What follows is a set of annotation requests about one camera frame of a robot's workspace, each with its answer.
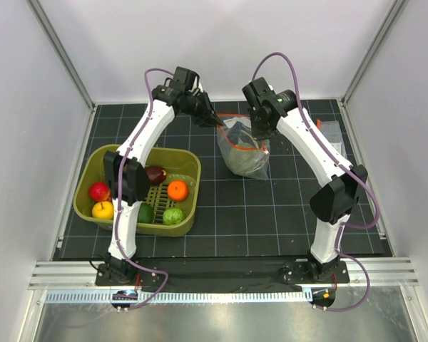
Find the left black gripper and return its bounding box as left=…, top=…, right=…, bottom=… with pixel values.
left=180, top=90, right=223, bottom=128

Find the clear zip bag orange zipper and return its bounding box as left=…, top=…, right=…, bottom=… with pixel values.
left=216, top=113, right=270, bottom=180

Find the netted green melon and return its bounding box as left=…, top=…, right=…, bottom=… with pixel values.
left=219, top=141, right=270, bottom=180

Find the dark red apple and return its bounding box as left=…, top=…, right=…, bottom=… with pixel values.
left=145, top=165, right=167, bottom=185

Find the orange tangerine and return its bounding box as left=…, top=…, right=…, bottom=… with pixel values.
left=167, top=180, right=190, bottom=202

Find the olive green plastic basket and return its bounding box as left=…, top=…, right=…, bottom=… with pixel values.
left=73, top=144, right=201, bottom=237

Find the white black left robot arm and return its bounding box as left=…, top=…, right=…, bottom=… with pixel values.
left=99, top=67, right=220, bottom=285

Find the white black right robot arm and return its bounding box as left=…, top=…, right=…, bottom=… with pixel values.
left=243, top=77, right=367, bottom=282

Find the spare clear zip bag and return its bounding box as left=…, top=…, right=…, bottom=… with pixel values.
left=316, top=119, right=347, bottom=158

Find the green avocado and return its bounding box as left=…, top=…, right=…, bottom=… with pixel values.
left=138, top=202, right=154, bottom=224

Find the yellow apple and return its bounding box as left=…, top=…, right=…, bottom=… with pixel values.
left=91, top=201, right=114, bottom=220

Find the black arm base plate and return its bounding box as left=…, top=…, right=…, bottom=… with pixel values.
left=94, top=259, right=351, bottom=286

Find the aluminium front frame rail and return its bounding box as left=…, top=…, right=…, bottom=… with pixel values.
left=29, top=256, right=418, bottom=293

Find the white slotted cable duct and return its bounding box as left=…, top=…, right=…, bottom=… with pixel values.
left=44, top=289, right=312, bottom=305

